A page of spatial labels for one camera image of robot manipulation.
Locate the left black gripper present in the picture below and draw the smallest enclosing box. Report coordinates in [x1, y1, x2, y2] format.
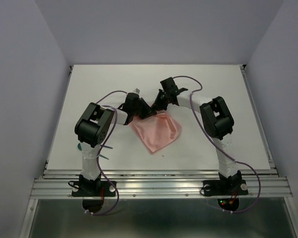
[132, 98, 155, 119]

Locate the pink satin napkin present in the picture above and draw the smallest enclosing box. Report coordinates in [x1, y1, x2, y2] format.
[129, 111, 182, 154]

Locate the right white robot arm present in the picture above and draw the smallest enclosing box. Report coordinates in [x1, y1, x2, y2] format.
[152, 75, 241, 193]

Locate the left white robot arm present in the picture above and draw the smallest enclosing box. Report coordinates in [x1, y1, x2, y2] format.
[74, 92, 156, 195]

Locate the teal plastic spoon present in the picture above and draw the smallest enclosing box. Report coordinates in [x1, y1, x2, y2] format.
[77, 143, 109, 160]

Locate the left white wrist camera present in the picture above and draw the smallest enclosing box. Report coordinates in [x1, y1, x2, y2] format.
[133, 88, 140, 95]

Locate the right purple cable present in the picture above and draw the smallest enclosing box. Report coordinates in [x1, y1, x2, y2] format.
[173, 76, 261, 214]

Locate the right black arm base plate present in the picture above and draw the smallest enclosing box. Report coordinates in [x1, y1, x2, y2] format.
[200, 180, 248, 197]

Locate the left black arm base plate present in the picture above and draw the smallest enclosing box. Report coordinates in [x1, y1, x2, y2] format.
[68, 180, 116, 197]

